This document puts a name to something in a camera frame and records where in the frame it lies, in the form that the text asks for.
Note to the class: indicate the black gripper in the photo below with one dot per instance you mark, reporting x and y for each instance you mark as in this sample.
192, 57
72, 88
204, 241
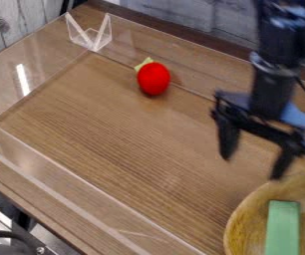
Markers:
282, 128

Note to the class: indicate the green rectangular stick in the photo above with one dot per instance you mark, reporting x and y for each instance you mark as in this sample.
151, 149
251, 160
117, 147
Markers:
282, 228

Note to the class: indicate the brown wooden bowl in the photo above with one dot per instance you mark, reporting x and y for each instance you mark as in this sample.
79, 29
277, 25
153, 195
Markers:
244, 231

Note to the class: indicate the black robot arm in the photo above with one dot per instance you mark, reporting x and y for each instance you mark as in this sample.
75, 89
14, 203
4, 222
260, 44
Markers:
277, 59

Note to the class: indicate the red plush strawberry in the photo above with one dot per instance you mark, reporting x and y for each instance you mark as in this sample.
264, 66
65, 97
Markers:
152, 77

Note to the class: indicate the clear acrylic tray walls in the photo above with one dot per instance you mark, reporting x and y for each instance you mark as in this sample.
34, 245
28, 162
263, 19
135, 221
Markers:
113, 167

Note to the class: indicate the clear acrylic corner bracket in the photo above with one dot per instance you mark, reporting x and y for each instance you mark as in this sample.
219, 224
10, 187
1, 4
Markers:
92, 39

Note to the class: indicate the black metal bracket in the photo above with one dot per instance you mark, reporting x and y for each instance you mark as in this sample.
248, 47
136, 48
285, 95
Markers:
32, 237

